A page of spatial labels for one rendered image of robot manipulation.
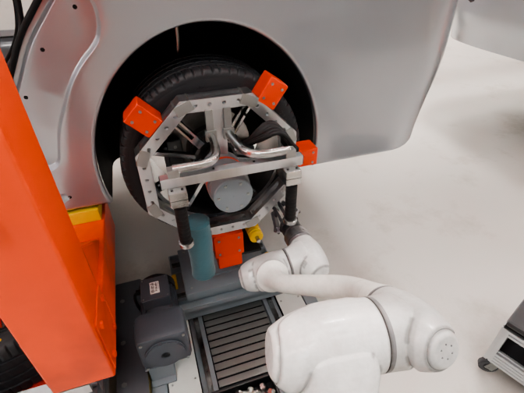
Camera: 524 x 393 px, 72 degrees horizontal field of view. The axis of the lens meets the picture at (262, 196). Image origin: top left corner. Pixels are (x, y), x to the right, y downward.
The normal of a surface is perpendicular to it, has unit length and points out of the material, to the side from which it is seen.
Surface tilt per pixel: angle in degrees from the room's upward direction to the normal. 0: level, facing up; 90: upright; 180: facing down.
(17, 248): 90
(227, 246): 90
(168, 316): 0
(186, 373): 0
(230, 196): 90
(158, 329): 0
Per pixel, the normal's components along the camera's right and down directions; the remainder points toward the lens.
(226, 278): 0.00, -0.81
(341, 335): 0.11, -0.50
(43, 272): 0.32, 0.55
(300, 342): -0.19, -0.52
